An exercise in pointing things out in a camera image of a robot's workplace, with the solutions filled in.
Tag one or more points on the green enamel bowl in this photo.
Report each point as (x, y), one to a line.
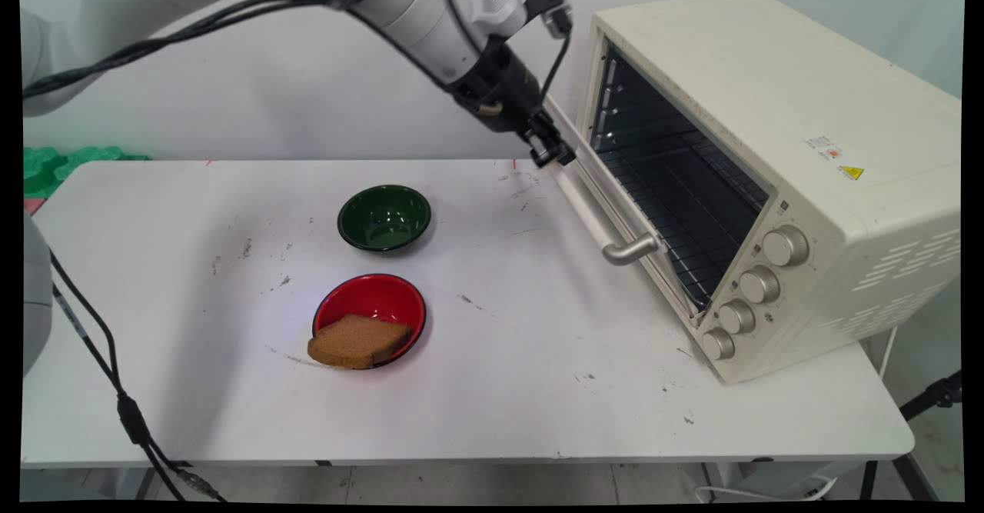
(384, 217)

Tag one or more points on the brown bread slice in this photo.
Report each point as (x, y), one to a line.
(357, 341)

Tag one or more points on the grey robot base column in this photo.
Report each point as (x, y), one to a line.
(34, 298)

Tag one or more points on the red enamel bowl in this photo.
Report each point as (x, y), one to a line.
(373, 301)

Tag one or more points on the large silver oven knob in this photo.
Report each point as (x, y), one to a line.
(785, 246)

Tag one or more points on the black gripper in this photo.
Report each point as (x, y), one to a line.
(496, 94)

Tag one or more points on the yellow warning sticker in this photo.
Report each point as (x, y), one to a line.
(851, 173)

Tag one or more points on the white label sticker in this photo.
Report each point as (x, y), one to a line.
(822, 148)

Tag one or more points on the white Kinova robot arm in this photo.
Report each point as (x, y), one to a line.
(400, 5)

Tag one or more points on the cream toaster oven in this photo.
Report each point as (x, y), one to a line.
(830, 213)

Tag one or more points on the black tripod stand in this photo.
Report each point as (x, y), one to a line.
(926, 398)

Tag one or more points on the cream glass oven door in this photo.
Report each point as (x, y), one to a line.
(615, 213)

